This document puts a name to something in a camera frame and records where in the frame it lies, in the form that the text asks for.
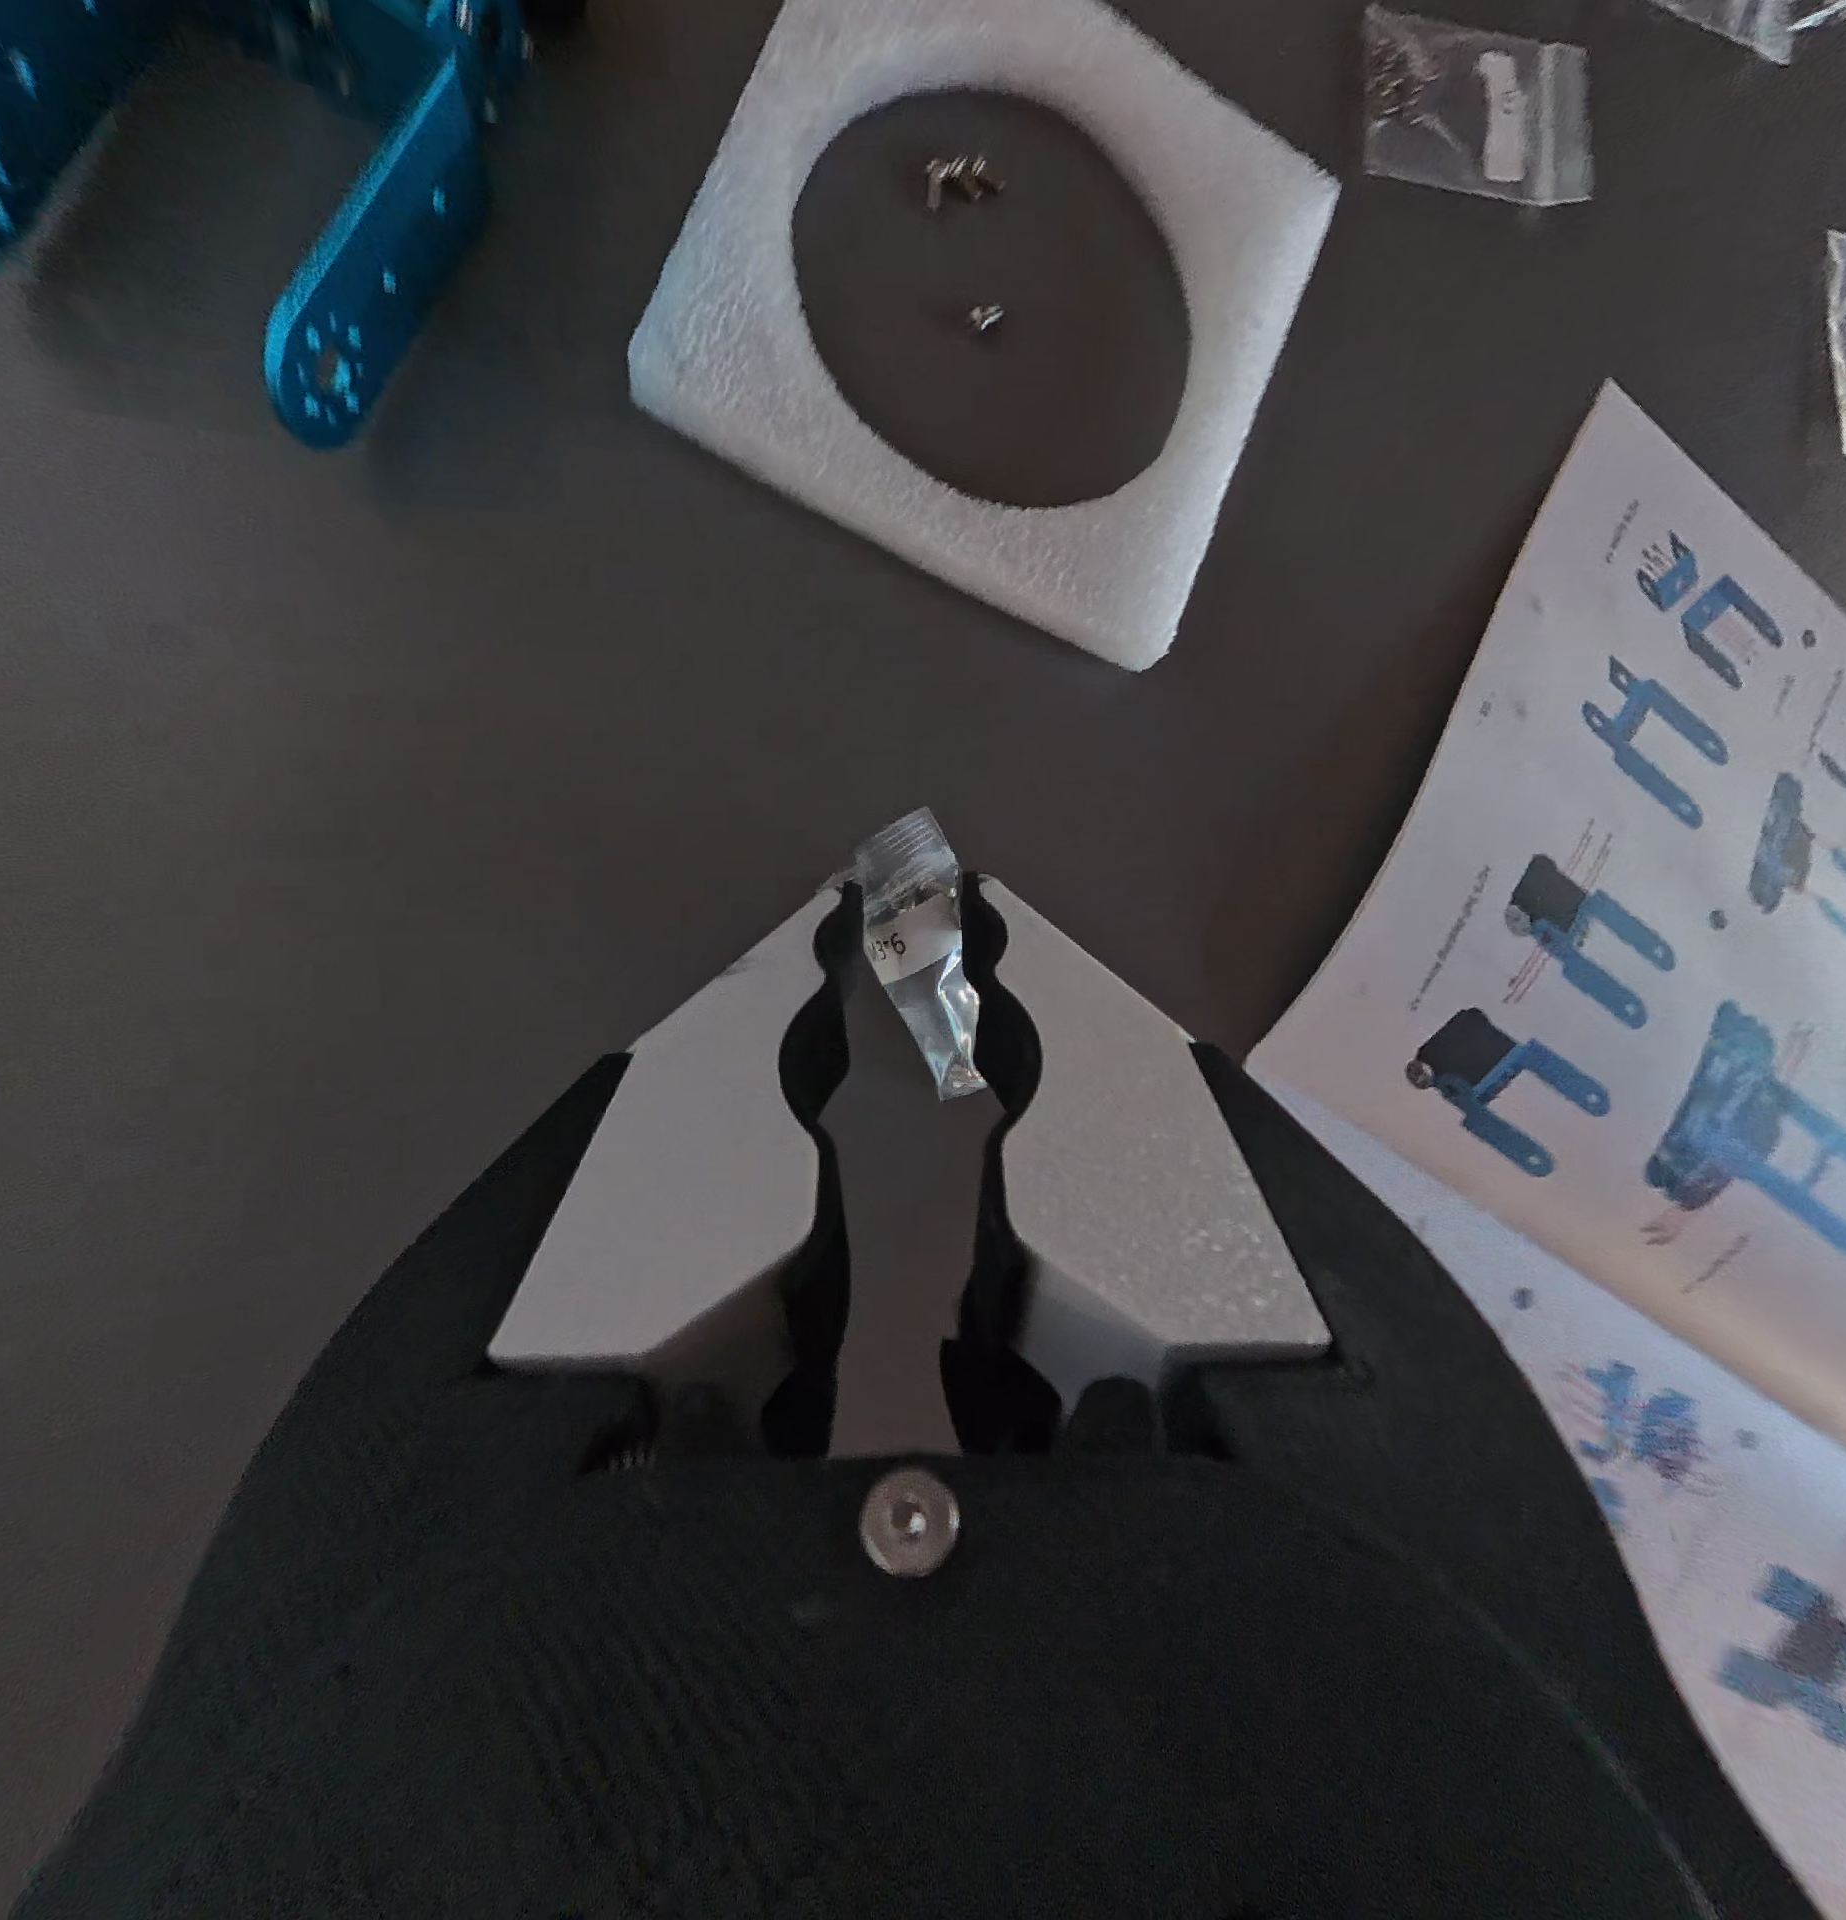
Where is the blue bracket with black servo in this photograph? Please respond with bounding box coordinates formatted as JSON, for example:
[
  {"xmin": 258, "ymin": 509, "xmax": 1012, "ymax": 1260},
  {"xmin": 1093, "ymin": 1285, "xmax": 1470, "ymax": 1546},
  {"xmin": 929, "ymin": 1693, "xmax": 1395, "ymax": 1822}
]
[{"xmin": 0, "ymin": 0, "xmax": 566, "ymax": 452}]

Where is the white foam frame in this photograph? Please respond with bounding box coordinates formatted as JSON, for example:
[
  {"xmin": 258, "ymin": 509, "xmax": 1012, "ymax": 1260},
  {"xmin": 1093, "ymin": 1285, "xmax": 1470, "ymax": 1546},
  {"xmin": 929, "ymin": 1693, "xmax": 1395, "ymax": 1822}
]
[{"xmin": 625, "ymin": 0, "xmax": 1342, "ymax": 669}]

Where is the illustrated instruction booklet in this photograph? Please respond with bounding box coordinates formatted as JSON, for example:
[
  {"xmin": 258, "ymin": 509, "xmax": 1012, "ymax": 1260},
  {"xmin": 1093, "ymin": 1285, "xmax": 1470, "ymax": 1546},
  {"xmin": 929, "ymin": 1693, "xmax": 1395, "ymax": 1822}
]
[{"xmin": 1244, "ymin": 376, "xmax": 1846, "ymax": 1920}]

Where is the dark grey desk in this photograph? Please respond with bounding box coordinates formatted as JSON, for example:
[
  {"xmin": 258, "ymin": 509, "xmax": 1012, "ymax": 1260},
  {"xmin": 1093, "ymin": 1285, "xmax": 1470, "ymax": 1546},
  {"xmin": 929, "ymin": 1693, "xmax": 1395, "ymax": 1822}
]
[{"xmin": 0, "ymin": 0, "xmax": 1846, "ymax": 1920}]

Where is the clear bag of large screws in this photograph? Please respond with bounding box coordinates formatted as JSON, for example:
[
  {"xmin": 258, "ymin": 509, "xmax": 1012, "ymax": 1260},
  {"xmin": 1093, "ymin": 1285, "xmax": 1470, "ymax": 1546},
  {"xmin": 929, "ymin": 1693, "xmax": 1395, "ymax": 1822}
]
[{"xmin": 853, "ymin": 802, "xmax": 992, "ymax": 1103}]

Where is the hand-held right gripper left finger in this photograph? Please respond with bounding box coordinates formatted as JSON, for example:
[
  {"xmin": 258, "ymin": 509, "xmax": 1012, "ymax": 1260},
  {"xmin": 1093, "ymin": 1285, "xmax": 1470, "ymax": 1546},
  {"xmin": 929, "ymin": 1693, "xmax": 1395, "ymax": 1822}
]
[{"xmin": 483, "ymin": 879, "xmax": 863, "ymax": 1463}]

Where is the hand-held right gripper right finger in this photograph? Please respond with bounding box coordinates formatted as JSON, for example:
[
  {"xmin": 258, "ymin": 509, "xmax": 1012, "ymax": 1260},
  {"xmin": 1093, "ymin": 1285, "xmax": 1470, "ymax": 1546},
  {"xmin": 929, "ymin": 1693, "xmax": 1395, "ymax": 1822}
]
[{"xmin": 946, "ymin": 879, "xmax": 1335, "ymax": 1463}]

